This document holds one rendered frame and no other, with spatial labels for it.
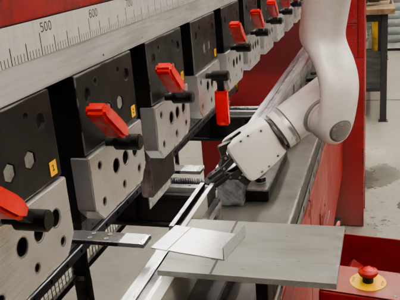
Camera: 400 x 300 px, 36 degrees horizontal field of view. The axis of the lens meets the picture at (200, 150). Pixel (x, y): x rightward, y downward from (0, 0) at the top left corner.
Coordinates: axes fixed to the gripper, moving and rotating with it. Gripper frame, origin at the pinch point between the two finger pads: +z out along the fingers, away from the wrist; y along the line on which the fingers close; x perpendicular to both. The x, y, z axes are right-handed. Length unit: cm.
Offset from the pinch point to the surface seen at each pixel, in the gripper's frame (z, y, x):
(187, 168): 3.4, 2.4, -7.3
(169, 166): 4.9, 17.0, 22.0
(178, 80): -3.6, 31.4, 36.1
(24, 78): 8, 46, 59
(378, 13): -175, -118, -313
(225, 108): -8.6, 16.5, 14.8
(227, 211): 2.3, -13.3, -10.7
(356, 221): -46, -140, -152
